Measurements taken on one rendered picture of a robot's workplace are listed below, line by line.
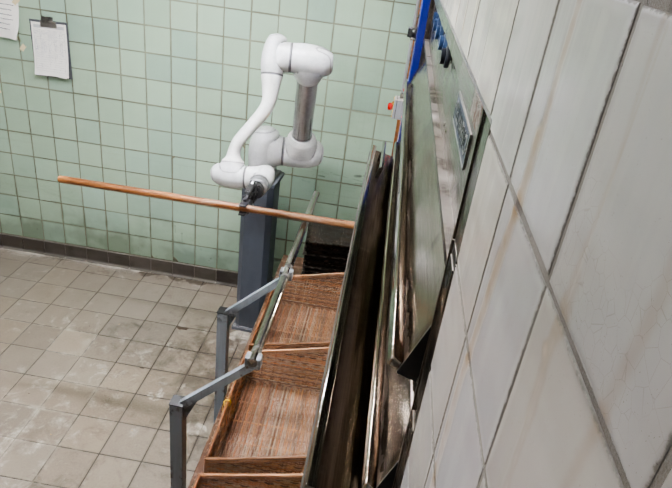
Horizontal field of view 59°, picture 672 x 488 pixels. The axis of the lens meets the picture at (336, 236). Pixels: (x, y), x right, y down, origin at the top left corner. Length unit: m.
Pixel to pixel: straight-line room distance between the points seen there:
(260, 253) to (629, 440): 3.19
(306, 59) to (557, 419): 2.50
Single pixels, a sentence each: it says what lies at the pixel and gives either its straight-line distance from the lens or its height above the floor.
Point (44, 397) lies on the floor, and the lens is 3.40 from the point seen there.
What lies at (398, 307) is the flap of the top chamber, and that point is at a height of 1.73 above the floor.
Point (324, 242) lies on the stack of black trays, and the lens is 2.91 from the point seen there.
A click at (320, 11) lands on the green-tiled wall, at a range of 3.42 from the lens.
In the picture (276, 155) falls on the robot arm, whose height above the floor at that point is 1.15.
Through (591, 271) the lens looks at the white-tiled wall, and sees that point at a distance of 0.30.
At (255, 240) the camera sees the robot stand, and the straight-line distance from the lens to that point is 3.36.
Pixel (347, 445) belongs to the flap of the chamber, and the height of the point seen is 1.41.
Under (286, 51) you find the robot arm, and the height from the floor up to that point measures 1.74.
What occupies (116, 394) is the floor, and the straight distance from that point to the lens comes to 3.34.
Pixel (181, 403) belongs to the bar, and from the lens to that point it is 1.88.
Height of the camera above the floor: 2.26
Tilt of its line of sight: 28 degrees down
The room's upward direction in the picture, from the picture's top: 8 degrees clockwise
